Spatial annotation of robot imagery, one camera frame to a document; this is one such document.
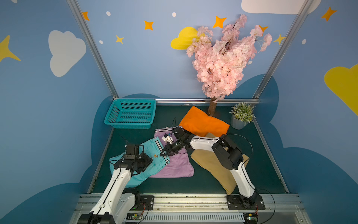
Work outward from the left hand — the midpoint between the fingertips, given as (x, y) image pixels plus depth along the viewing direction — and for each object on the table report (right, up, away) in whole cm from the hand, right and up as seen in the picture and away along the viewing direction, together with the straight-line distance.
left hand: (151, 159), depth 84 cm
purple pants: (+18, -5, +3) cm, 19 cm away
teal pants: (-1, +5, +6) cm, 7 cm away
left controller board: (-7, -27, -12) cm, 30 cm away
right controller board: (+55, -28, -11) cm, 63 cm away
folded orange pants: (+33, +21, +26) cm, 47 cm away
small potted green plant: (+61, +28, +11) cm, 68 cm away
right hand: (+6, +2, +3) cm, 8 cm away
